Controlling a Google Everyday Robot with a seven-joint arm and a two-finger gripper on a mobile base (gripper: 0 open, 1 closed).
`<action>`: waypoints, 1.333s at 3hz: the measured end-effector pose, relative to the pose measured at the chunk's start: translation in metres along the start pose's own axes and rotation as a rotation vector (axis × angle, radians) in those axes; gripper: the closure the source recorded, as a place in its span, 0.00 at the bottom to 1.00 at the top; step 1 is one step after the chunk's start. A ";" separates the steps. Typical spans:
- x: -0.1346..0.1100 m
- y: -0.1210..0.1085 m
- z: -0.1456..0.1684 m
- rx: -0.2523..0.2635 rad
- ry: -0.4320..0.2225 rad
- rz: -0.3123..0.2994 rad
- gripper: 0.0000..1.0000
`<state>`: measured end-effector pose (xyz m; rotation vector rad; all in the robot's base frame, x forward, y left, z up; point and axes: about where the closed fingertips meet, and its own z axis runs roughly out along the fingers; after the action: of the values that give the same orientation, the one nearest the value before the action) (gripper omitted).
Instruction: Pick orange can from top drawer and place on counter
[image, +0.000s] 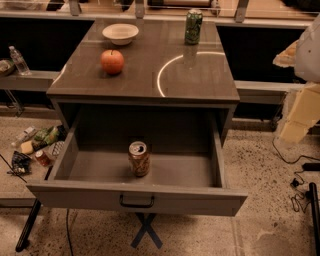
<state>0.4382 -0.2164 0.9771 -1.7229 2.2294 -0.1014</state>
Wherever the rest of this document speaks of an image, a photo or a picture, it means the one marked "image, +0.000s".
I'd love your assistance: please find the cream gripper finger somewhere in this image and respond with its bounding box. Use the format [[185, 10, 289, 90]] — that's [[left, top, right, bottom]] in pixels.
[[273, 41, 297, 68], [280, 82, 320, 143]]

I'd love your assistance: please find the orange soda can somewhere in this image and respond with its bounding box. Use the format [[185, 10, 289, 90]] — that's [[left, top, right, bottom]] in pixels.
[[128, 141, 150, 177]]

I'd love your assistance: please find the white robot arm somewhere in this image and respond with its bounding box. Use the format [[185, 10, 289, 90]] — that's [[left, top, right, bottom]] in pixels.
[[273, 14, 320, 143]]

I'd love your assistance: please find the green soda can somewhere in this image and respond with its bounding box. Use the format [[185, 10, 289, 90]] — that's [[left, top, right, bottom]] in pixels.
[[185, 9, 203, 45]]

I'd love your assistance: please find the open grey top drawer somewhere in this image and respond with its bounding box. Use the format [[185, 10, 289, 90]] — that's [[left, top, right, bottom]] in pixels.
[[28, 105, 247, 216]]

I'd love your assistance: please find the grey cabinet counter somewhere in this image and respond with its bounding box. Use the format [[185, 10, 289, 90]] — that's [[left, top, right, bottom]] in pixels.
[[47, 19, 239, 136]]

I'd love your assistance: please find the small red can on floor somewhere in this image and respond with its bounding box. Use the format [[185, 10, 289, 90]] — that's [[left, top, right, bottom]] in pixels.
[[35, 150, 51, 167]]

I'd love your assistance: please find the black stand leg right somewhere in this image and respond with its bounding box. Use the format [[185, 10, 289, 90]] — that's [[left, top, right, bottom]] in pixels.
[[309, 182, 320, 256]]

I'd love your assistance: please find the black stand leg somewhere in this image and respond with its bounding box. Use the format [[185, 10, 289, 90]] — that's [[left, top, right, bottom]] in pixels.
[[14, 165, 54, 253], [309, 182, 320, 256]]

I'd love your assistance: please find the white bowl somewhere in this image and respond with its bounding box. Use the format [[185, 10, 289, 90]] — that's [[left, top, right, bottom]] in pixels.
[[102, 23, 139, 46]]

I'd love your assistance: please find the red apple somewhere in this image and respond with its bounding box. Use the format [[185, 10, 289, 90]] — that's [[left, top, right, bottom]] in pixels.
[[100, 50, 124, 75]]

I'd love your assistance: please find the green snack bag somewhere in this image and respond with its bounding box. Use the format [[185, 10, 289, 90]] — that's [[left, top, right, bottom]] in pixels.
[[33, 126, 59, 146]]

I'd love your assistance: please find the plastic bottle on floor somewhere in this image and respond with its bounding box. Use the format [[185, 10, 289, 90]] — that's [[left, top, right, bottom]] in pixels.
[[11, 126, 36, 147]]

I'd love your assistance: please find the clear plastic water bottle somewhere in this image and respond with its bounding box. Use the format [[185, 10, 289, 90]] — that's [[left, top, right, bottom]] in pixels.
[[9, 46, 31, 75]]

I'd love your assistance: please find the yellow sponge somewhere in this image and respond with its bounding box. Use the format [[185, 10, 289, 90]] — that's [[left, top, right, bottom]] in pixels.
[[21, 141, 34, 154]]

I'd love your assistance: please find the bowl on left ledge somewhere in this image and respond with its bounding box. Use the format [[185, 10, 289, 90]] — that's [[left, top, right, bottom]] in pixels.
[[0, 59, 15, 77]]

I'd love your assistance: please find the black patterned snack bag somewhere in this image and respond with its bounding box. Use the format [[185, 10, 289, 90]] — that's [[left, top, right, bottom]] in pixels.
[[11, 151, 31, 175]]

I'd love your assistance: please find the black stand leg left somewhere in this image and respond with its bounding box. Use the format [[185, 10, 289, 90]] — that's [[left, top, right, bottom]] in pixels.
[[14, 165, 54, 253]]

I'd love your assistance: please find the black cable on floor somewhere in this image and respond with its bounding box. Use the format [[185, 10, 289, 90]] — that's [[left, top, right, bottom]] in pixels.
[[271, 134, 320, 213]]

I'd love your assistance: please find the black drawer handle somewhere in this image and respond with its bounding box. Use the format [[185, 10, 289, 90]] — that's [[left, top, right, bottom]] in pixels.
[[119, 195, 155, 209]]

